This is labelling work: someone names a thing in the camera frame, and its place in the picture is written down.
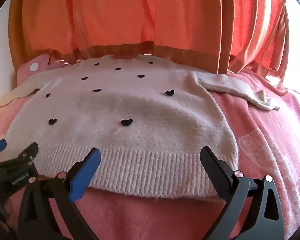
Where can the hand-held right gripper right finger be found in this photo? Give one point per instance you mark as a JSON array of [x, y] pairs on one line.
[[215, 171]]

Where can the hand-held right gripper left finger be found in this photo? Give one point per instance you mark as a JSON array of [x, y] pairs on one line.
[[86, 173]]

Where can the white sweater with black hearts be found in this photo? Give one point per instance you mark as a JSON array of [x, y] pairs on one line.
[[130, 120]]

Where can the pink patterned blanket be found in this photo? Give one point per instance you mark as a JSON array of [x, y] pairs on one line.
[[265, 140]]

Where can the pink polka dot pillow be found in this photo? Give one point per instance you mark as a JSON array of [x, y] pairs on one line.
[[31, 67]]

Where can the striped orange curtain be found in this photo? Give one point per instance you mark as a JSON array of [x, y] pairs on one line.
[[260, 22]]

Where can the orange curtain with brown border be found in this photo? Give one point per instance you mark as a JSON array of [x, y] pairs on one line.
[[130, 15]]

